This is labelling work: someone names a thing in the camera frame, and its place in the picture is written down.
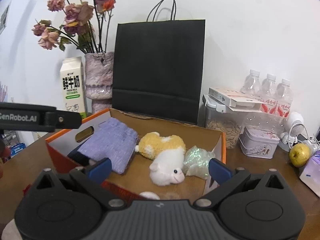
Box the clear seed storage container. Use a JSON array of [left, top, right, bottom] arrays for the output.
[[202, 95, 247, 149]]

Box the yellow green pear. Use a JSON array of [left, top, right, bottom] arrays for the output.
[[289, 143, 311, 167]]

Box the dried pink rose bouquet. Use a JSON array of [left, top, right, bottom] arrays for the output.
[[32, 0, 116, 54]]

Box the white charger with cables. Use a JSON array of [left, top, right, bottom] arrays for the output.
[[288, 121, 319, 155]]

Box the white round desk gadget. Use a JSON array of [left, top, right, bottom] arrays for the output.
[[279, 112, 304, 152]]

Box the iridescent plastic wrap bundle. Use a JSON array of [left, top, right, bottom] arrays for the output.
[[182, 146, 216, 180]]

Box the small purple gift bag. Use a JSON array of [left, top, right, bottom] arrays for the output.
[[299, 151, 320, 197]]

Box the yellow white plush toy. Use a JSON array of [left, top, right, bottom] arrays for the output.
[[135, 132, 186, 186]]

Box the lavender woven fabric pouch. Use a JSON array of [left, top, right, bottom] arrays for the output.
[[78, 118, 138, 174]]

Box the orange pumpkin cardboard box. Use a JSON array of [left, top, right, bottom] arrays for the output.
[[46, 109, 226, 202]]

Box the white flat cardboard box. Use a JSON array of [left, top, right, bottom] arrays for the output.
[[208, 88, 262, 112]]

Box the purple textured vase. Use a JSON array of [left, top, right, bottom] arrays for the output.
[[85, 51, 114, 114]]

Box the person left hand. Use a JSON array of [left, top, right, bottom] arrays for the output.
[[0, 139, 11, 178]]

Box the clear plastic water bottle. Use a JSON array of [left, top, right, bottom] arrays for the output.
[[275, 79, 293, 118], [240, 69, 260, 96], [258, 74, 277, 114]]

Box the blue white paper bag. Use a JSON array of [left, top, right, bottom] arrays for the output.
[[8, 142, 26, 157]]

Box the white floral tin box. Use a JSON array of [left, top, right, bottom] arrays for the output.
[[239, 126, 280, 159]]

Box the black paper shopping bag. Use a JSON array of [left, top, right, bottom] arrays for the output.
[[111, 0, 207, 125]]

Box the white green milk carton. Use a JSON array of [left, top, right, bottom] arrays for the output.
[[60, 57, 87, 119]]

